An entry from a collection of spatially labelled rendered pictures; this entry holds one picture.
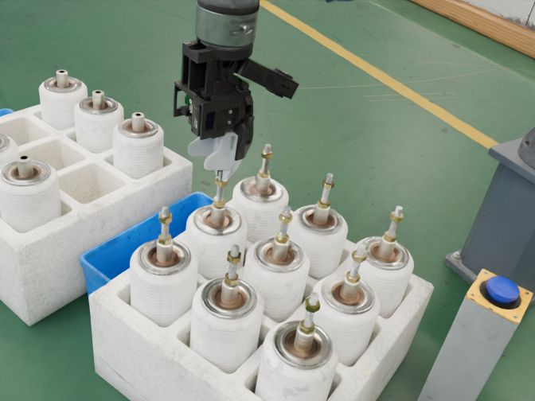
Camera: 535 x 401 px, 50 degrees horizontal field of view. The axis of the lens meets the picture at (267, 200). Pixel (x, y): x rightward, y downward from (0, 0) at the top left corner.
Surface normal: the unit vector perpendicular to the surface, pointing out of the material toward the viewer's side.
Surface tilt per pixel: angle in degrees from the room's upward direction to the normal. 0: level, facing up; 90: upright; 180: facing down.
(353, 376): 0
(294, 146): 0
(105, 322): 90
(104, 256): 88
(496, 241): 90
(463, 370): 90
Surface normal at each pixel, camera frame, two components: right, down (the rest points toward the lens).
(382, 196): 0.12, -0.80
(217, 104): 0.61, 0.52
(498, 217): -0.84, 0.22
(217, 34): -0.15, 0.57
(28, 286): 0.77, 0.44
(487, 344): -0.58, 0.42
